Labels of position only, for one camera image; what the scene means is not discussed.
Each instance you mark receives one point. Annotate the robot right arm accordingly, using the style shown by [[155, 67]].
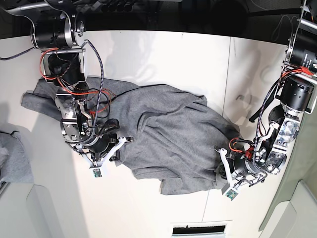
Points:
[[58, 31]]

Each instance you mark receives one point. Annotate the grey t-shirt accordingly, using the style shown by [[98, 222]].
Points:
[[175, 135]]

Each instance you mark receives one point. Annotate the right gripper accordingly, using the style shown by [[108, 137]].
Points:
[[102, 149]]

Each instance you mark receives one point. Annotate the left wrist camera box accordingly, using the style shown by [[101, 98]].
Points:
[[229, 191]]

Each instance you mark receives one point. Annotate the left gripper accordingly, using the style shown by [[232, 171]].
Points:
[[241, 167]]

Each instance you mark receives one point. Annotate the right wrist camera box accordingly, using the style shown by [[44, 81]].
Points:
[[97, 172]]

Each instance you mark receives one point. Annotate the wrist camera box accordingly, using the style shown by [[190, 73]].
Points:
[[97, 172], [229, 191]]

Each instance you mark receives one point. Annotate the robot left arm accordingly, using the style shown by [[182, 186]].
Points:
[[278, 119]]

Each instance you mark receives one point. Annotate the green chair at right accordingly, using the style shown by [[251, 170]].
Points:
[[303, 157]]

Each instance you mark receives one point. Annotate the grey folded cloth pile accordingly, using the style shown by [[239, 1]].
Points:
[[15, 166]]

